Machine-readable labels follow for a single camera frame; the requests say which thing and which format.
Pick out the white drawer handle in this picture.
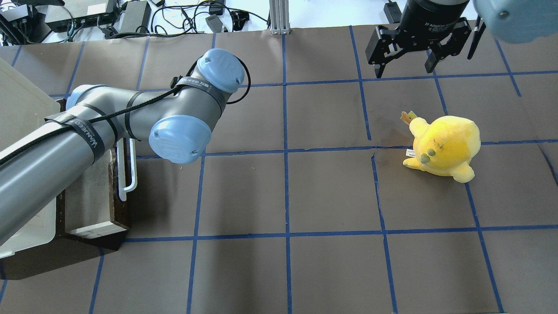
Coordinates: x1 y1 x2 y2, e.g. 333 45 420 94
116 138 138 201

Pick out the cream plastic storage box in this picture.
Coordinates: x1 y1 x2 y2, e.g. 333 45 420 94
0 59 60 258

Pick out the black network switch box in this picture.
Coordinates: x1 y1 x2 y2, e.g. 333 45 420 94
44 0 120 33

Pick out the aluminium frame post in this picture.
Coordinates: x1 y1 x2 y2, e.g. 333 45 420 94
268 0 291 34

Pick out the black power adapter brick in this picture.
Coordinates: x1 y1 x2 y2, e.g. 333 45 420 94
118 0 151 33

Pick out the yellow plush dinosaur toy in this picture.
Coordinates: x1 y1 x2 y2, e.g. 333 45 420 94
400 111 481 183

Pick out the dark brown wooden drawer cabinet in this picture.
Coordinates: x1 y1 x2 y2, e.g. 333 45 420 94
0 99 131 280

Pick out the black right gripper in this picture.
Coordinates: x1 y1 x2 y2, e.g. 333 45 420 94
365 0 472 79

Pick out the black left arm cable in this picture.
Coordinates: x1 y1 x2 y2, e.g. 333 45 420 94
0 55 252 166

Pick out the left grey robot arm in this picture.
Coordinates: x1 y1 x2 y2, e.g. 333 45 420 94
0 48 251 243

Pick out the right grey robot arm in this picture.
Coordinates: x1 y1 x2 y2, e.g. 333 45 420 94
365 0 558 78

